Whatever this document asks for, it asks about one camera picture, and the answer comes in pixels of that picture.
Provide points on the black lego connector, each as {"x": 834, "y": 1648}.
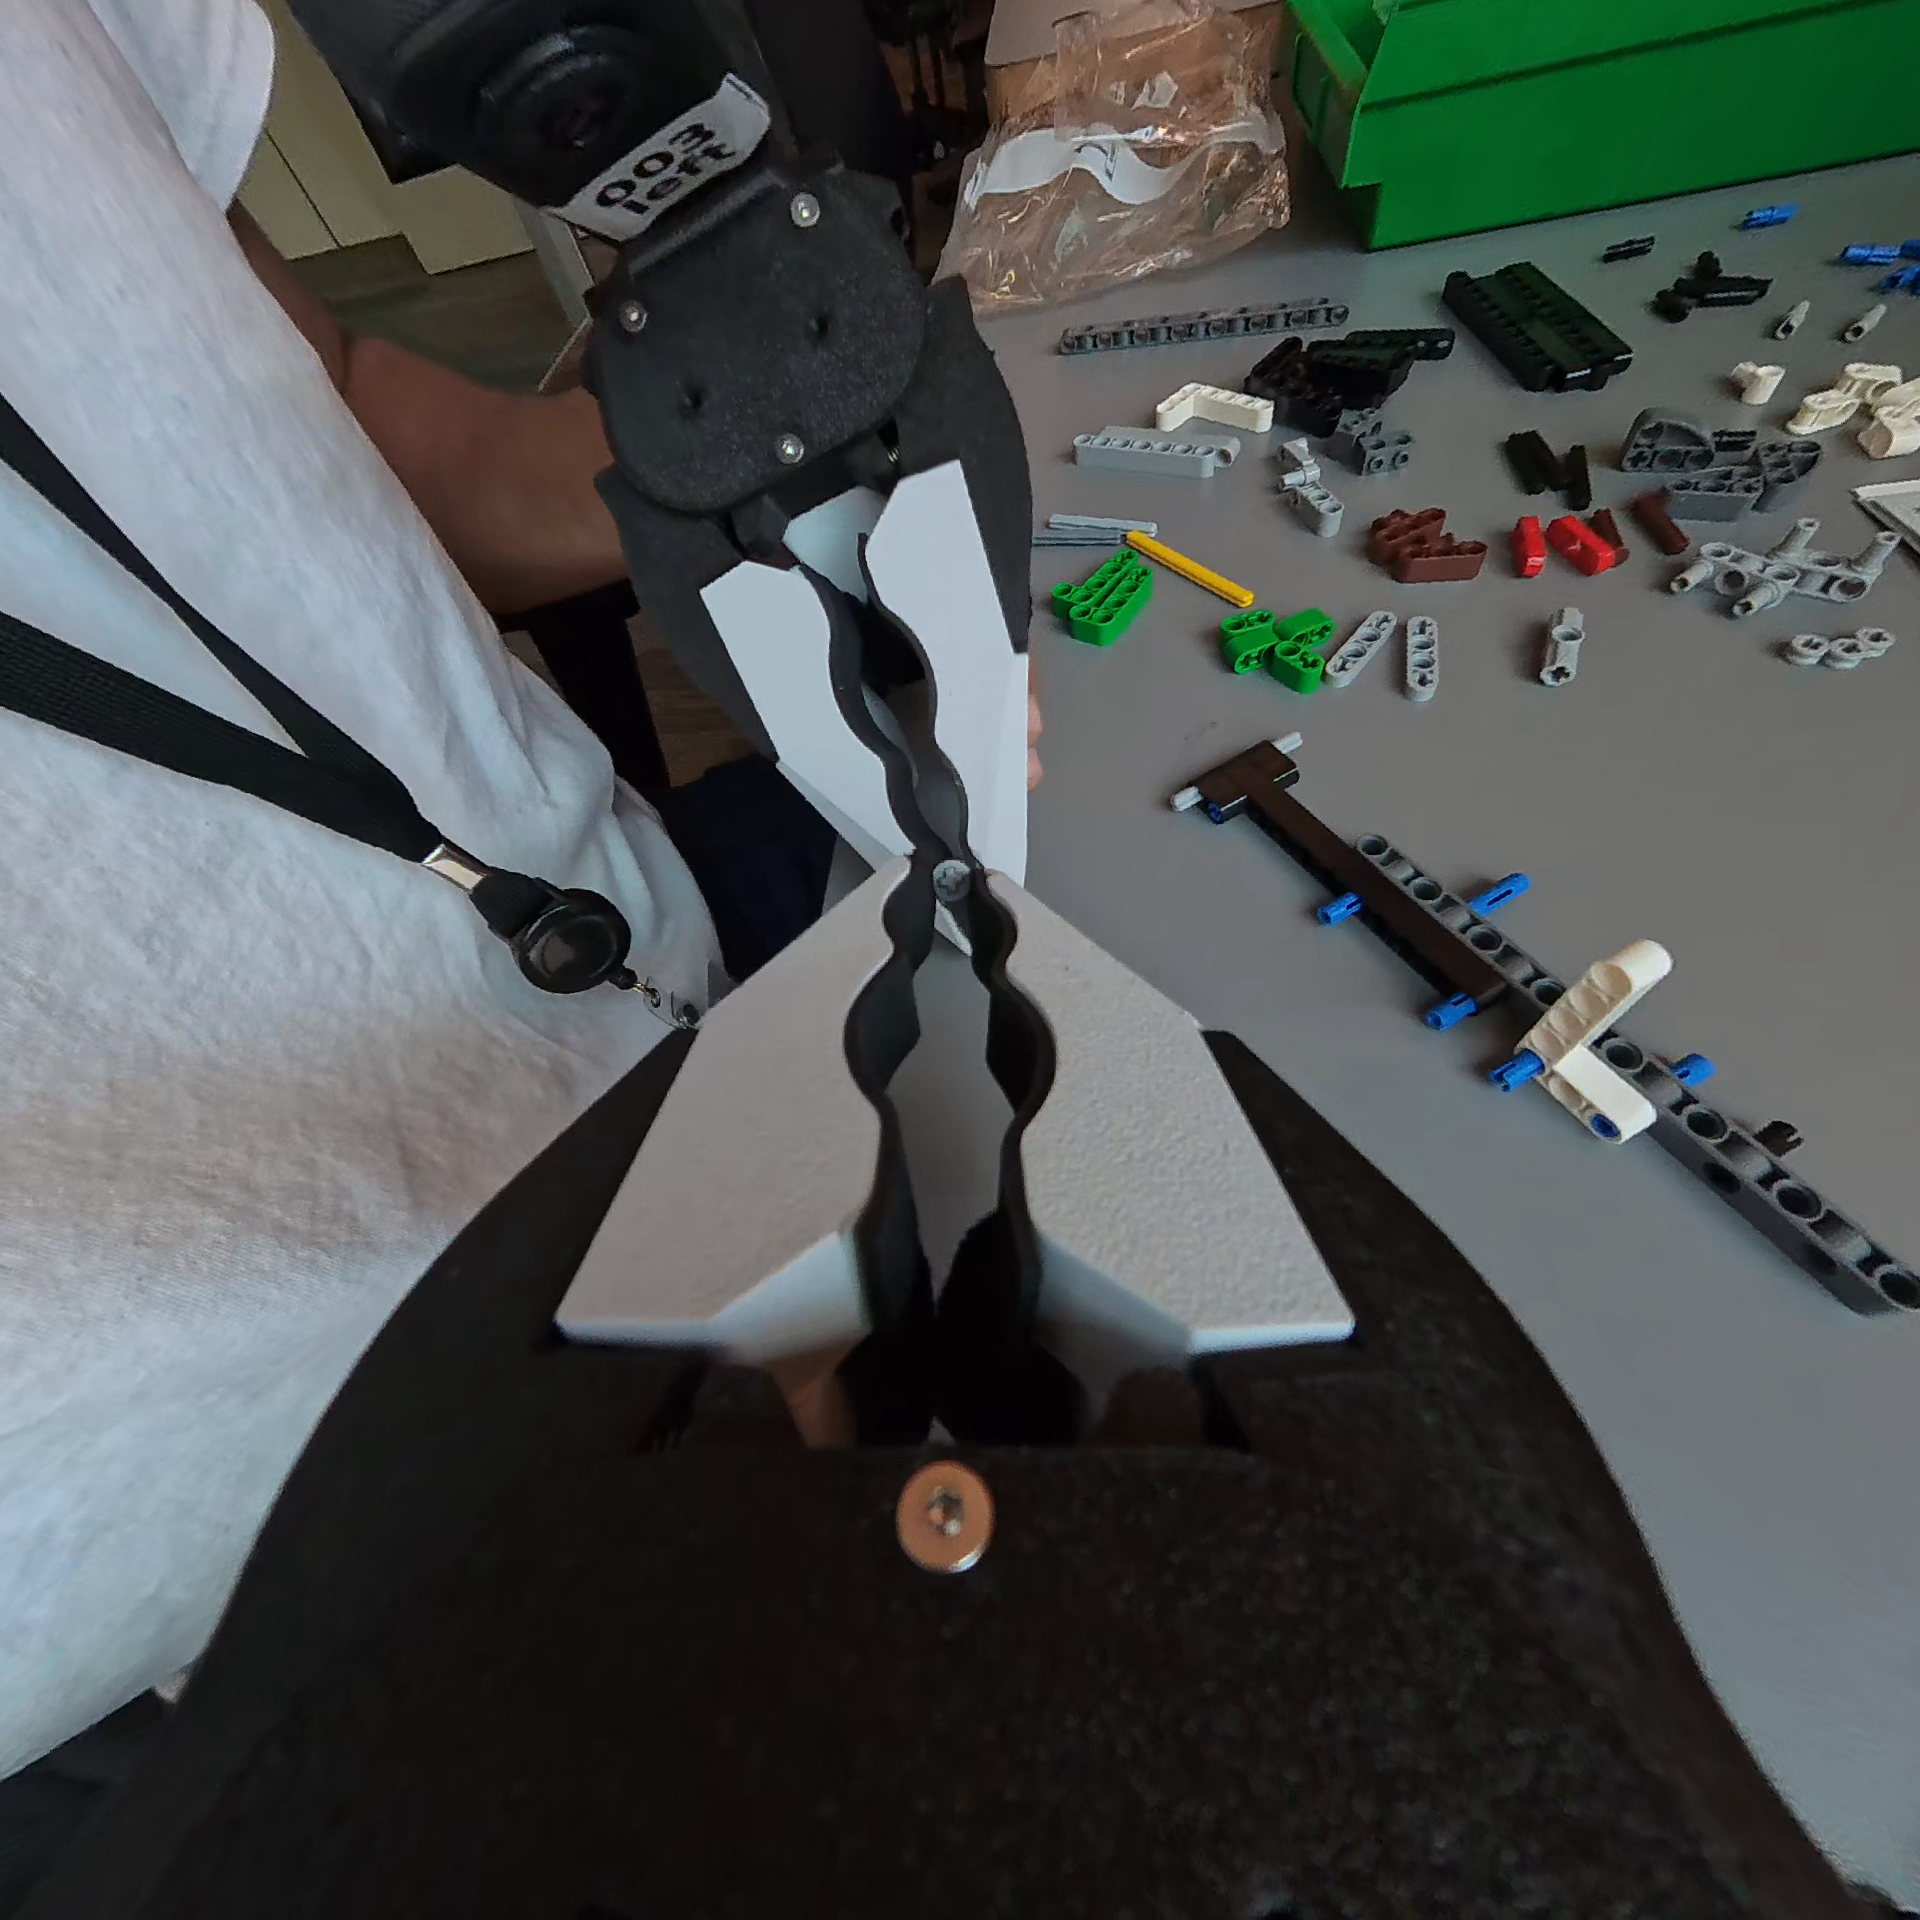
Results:
{"x": 1546, "y": 470}

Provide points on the brown lego piece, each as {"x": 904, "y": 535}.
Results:
{"x": 1424, "y": 558}

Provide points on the pale cabinet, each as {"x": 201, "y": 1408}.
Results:
{"x": 346, "y": 196}

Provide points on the long lego beam assembly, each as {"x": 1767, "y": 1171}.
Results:
{"x": 1290, "y": 780}

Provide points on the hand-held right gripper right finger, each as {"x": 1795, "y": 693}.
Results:
{"x": 1171, "y": 1186}

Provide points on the yellow lego axle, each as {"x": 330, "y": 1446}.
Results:
{"x": 1194, "y": 571}

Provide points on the grey curved lego panel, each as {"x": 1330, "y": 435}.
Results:
{"x": 1725, "y": 487}

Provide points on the person's left forearm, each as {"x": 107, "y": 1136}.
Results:
{"x": 480, "y": 466}

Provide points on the dark trousers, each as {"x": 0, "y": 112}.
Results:
{"x": 750, "y": 869}

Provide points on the dark red lego connector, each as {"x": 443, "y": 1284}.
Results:
{"x": 1662, "y": 522}

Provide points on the black lego liftarm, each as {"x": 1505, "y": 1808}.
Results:
{"x": 1288, "y": 394}
{"x": 1394, "y": 349}

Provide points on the pile of blue lego pins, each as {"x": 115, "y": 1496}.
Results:
{"x": 1893, "y": 268}

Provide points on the dark grey lego connector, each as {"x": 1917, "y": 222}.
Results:
{"x": 1371, "y": 446}

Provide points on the black badge reel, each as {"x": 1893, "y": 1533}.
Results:
{"x": 563, "y": 939}

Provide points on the green plastic bin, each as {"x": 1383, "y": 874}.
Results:
{"x": 1575, "y": 149}

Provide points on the dark grey lego axle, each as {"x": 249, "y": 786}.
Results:
{"x": 1072, "y": 538}

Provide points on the large white lego connector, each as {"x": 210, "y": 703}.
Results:
{"x": 1869, "y": 412}

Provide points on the small white lego connector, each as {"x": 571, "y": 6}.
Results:
{"x": 1757, "y": 380}

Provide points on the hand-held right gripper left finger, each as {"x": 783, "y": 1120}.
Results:
{"x": 721, "y": 1186}

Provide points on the long grey lego beam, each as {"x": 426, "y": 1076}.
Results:
{"x": 1200, "y": 333}

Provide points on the black lego cross piece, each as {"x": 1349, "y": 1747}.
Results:
{"x": 1704, "y": 294}

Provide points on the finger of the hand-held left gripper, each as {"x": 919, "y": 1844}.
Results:
{"x": 781, "y": 662}
{"x": 968, "y": 645}

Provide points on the grey lego axle connector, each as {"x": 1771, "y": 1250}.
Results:
{"x": 1569, "y": 618}

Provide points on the clear plastic bag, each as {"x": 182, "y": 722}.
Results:
{"x": 1110, "y": 181}

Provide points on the light grey lego connector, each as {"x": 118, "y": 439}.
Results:
{"x": 1318, "y": 503}

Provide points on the white angled lego beam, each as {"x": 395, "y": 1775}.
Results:
{"x": 1200, "y": 406}

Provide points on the white lego panel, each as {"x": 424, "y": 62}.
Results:
{"x": 1897, "y": 518}

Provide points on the light grey lego frame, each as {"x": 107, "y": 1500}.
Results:
{"x": 1785, "y": 571}

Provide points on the grey thin lego liftarm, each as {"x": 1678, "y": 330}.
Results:
{"x": 1358, "y": 651}
{"x": 1419, "y": 656}

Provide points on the light grey lego axle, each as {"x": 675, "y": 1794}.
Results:
{"x": 1089, "y": 522}

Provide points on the small grey lego connector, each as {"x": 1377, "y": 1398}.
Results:
{"x": 1838, "y": 651}

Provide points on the black ribbed lego block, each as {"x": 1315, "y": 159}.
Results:
{"x": 1539, "y": 323}

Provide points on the green lego liftarm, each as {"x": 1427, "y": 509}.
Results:
{"x": 1127, "y": 579}
{"x": 1079, "y": 611}

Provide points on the red lego piece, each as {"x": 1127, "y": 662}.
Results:
{"x": 1583, "y": 543}
{"x": 1528, "y": 548}

